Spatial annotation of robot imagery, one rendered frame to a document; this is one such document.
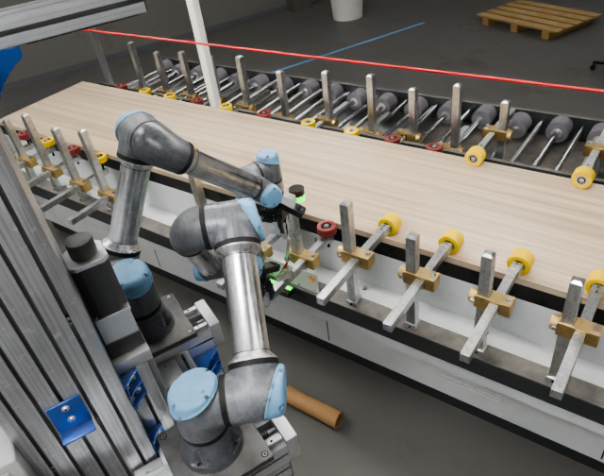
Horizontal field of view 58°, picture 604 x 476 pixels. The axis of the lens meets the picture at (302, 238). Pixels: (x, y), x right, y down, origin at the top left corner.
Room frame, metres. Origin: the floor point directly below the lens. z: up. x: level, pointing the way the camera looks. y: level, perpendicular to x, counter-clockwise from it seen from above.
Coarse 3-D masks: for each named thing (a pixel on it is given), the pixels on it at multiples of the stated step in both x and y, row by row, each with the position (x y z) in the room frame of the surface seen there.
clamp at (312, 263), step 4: (304, 248) 1.74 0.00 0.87; (292, 252) 1.72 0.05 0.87; (304, 252) 1.71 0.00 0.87; (308, 252) 1.71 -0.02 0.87; (312, 252) 1.70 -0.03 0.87; (292, 256) 1.72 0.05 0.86; (296, 256) 1.70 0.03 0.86; (300, 256) 1.69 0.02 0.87; (304, 256) 1.69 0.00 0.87; (308, 256) 1.68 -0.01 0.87; (316, 256) 1.68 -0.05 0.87; (292, 260) 1.72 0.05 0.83; (296, 260) 1.70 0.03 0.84; (308, 260) 1.67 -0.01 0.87; (312, 260) 1.66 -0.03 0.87; (316, 260) 1.67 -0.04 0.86; (320, 260) 1.69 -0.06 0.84; (308, 264) 1.67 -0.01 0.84; (312, 264) 1.65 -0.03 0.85; (316, 264) 1.67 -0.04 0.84; (312, 268) 1.65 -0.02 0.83
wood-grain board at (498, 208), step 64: (64, 128) 3.25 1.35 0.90; (192, 128) 2.97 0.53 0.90; (256, 128) 2.84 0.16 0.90; (320, 128) 2.72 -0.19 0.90; (320, 192) 2.09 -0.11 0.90; (384, 192) 2.01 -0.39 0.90; (448, 192) 1.94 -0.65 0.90; (512, 192) 1.87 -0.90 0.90; (576, 192) 1.80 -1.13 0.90; (448, 256) 1.52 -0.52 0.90; (576, 256) 1.42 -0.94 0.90
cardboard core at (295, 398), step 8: (288, 392) 1.67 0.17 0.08; (296, 392) 1.66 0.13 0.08; (288, 400) 1.64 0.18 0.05; (296, 400) 1.62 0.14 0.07; (304, 400) 1.61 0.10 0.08; (312, 400) 1.60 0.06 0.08; (304, 408) 1.58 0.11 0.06; (312, 408) 1.57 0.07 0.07; (320, 408) 1.55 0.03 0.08; (328, 408) 1.55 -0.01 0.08; (320, 416) 1.52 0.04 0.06; (328, 416) 1.51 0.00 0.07; (336, 416) 1.50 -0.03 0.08; (328, 424) 1.49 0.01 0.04; (336, 424) 1.51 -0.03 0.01
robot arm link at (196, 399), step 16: (176, 384) 0.81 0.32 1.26; (192, 384) 0.80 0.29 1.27; (208, 384) 0.79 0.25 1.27; (224, 384) 0.80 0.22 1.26; (176, 400) 0.77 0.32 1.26; (192, 400) 0.76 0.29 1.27; (208, 400) 0.76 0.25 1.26; (224, 400) 0.76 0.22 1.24; (176, 416) 0.75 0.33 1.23; (192, 416) 0.74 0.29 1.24; (208, 416) 0.75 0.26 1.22; (224, 416) 0.74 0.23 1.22; (192, 432) 0.74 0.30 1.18; (208, 432) 0.74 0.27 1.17
